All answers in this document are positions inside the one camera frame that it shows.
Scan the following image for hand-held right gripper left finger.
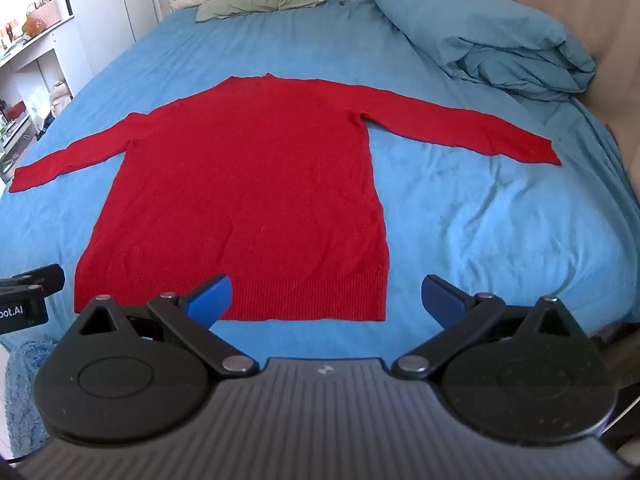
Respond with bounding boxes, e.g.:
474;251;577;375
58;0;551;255
65;274;258;376

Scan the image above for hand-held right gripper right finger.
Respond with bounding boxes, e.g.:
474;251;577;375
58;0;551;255
392;274;588;378

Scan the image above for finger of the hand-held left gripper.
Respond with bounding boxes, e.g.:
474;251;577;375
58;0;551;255
0;263;66;302

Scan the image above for red knit sweater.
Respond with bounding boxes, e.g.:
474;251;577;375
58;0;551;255
10;74;563;323

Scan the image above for blue fluffy rug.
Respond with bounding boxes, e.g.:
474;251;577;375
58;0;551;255
4;339;58;453

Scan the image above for light blue bed blanket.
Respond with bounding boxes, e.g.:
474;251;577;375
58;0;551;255
0;0;640;361

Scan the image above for white shelf unit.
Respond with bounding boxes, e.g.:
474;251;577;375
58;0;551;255
0;0;97;186

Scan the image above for pink woven basket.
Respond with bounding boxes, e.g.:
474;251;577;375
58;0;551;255
27;0;62;25

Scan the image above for blue duvet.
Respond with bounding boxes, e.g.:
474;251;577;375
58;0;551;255
371;0;598;105

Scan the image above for olive green cloth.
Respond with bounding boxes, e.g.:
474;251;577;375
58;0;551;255
195;0;329;24

